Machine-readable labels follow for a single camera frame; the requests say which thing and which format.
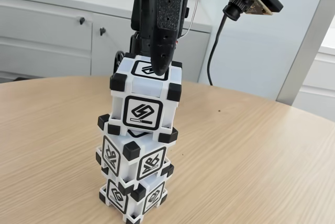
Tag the white cube with lightning symbol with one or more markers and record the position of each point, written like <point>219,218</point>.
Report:
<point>142,112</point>

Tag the white cube with letter symbol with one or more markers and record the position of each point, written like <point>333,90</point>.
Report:
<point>112,156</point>

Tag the black clamp wheel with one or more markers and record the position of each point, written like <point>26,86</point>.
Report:
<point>118,56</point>

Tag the black cabinet key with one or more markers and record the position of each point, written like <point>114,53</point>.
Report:
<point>82,20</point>
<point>102,31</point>

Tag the white cabinet with drawers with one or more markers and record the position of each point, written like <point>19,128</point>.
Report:
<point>39,38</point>

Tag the white low cabinet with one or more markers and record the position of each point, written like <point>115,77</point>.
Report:
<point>324,82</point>

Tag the white cube with paperclip symbol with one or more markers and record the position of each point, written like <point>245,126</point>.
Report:
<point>117,197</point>

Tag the grey metal post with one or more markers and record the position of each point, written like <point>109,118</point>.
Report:
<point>305,51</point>

